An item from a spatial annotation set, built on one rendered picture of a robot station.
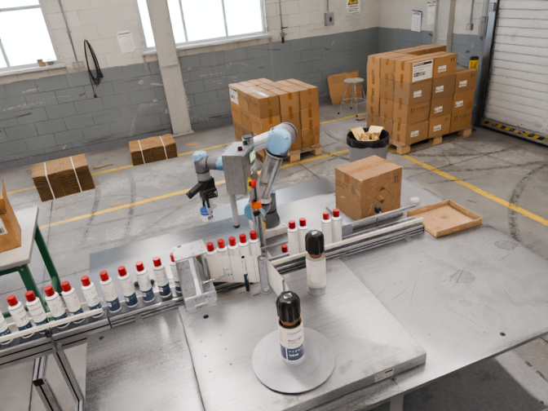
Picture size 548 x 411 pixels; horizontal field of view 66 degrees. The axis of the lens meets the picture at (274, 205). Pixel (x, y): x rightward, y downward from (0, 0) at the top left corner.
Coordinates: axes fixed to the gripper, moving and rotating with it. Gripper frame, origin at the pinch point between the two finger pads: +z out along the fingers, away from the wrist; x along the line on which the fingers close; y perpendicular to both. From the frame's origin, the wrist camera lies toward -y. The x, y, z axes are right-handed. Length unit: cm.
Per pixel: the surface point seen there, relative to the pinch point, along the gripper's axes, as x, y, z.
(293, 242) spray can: -57, 23, 1
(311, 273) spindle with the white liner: -84, 14, 0
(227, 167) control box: -47, -1, -42
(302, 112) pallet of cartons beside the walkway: 238, 222, 37
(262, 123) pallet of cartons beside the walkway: 245, 167, 40
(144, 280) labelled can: -45, -47, -1
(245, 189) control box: -52, 3, -32
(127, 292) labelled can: -43, -55, 2
